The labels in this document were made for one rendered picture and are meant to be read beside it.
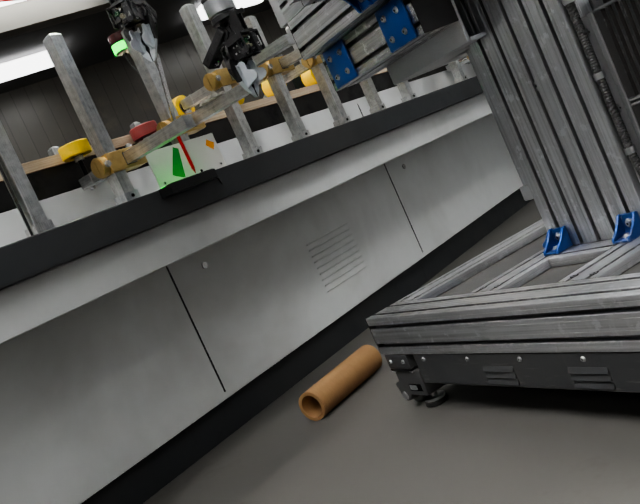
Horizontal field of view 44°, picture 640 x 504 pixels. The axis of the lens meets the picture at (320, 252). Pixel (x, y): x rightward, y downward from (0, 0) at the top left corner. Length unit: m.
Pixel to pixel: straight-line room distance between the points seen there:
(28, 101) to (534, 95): 10.10
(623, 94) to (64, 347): 1.37
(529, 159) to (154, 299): 1.09
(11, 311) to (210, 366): 0.72
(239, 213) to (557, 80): 1.03
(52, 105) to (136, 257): 9.49
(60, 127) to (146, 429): 9.38
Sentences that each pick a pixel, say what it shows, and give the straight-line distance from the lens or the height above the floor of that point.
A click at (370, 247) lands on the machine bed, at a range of 2.96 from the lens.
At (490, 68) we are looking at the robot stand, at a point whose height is 0.62.
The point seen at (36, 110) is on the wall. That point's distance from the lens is 11.33.
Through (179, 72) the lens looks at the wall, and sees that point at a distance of 11.95.
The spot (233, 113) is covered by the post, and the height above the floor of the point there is 0.84.
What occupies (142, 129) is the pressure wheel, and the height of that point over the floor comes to 0.89.
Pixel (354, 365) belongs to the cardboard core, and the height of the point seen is 0.06.
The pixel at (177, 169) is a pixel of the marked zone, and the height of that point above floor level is 0.73.
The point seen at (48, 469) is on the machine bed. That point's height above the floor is 0.21.
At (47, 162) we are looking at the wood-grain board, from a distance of 2.14.
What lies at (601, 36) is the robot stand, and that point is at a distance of 1.52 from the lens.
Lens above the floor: 0.55
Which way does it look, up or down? 5 degrees down
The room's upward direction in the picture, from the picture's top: 24 degrees counter-clockwise
